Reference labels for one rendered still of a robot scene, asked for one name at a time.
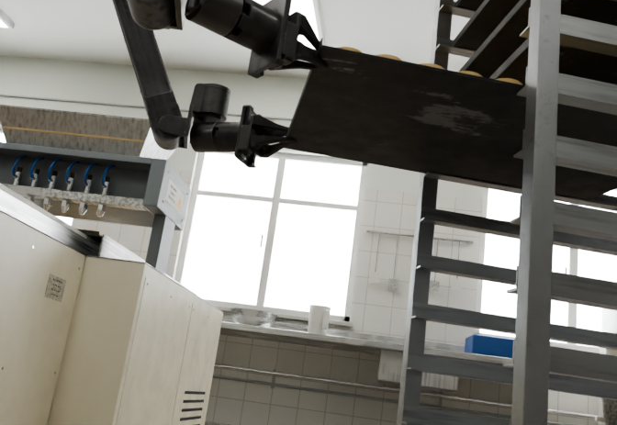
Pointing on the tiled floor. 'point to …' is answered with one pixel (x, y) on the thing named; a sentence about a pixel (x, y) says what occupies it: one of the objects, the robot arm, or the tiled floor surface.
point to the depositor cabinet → (136, 350)
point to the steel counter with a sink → (388, 358)
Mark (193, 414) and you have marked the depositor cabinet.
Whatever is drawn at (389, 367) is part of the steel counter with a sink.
